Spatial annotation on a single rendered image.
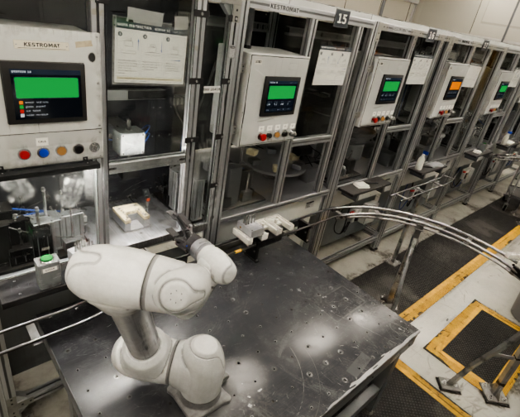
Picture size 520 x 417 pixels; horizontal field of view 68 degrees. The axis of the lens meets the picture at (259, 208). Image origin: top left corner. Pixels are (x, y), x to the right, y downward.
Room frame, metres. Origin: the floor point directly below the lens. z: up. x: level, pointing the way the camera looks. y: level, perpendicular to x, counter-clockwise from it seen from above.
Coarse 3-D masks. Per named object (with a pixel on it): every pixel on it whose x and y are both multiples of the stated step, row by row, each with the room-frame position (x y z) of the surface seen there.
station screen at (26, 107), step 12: (12, 72) 1.18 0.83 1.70; (24, 72) 1.20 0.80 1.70; (36, 72) 1.22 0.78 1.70; (48, 72) 1.25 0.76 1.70; (60, 72) 1.28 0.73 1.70; (72, 72) 1.30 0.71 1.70; (12, 84) 1.17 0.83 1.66; (12, 96) 1.17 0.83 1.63; (24, 108) 1.19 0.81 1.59; (36, 108) 1.22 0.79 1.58; (48, 108) 1.24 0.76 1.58; (60, 108) 1.27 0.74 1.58; (72, 108) 1.30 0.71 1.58
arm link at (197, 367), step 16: (208, 336) 0.98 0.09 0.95; (176, 352) 0.92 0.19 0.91; (192, 352) 0.90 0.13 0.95; (208, 352) 0.91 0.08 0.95; (176, 368) 0.88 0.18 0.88; (192, 368) 0.87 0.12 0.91; (208, 368) 0.88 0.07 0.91; (224, 368) 0.94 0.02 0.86; (176, 384) 0.87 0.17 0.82; (192, 384) 0.86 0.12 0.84; (208, 384) 0.87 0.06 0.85; (192, 400) 0.87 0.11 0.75; (208, 400) 0.88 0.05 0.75
